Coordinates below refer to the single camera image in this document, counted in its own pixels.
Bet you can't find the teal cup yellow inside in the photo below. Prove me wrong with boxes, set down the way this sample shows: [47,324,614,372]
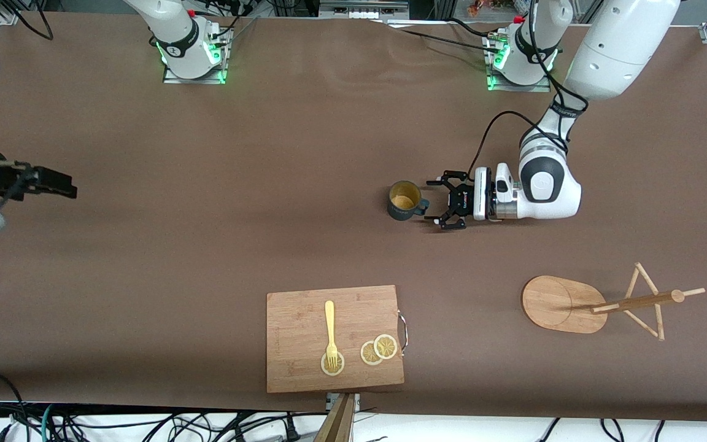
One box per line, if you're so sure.
[388,180,430,222]

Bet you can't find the wooden cup rack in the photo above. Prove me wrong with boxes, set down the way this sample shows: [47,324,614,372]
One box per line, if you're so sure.
[522,263,706,342]

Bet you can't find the lemon slice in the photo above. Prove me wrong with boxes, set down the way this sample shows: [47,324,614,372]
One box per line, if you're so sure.
[373,334,398,360]
[360,341,385,366]
[320,351,346,376]

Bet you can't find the yellow plastic fork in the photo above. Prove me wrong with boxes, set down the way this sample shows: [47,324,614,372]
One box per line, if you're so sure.
[325,300,339,371]

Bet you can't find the brown table cover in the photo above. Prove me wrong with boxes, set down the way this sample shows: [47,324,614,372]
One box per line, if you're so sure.
[0,11,707,424]

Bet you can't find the grey power strip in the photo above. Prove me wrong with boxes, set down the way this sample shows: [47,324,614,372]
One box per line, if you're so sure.
[319,0,411,20]

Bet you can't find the bamboo cutting board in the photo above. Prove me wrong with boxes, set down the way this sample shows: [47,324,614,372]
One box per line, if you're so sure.
[266,284,409,394]

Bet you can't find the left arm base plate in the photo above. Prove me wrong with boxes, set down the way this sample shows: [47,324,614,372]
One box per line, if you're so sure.
[487,31,552,93]

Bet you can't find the black base cable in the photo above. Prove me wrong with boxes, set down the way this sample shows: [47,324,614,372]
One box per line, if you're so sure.
[398,28,503,55]
[449,17,498,39]

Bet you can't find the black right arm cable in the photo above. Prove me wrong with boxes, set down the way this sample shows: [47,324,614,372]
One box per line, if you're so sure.
[0,0,55,143]

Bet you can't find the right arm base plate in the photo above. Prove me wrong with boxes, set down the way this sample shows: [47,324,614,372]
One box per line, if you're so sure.
[163,28,227,85]

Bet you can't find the metal bracket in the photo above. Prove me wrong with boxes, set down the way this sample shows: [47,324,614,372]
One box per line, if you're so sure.
[326,393,361,413]

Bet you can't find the wooden post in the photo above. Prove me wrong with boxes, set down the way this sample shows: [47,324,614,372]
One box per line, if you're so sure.
[314,393,355,442]

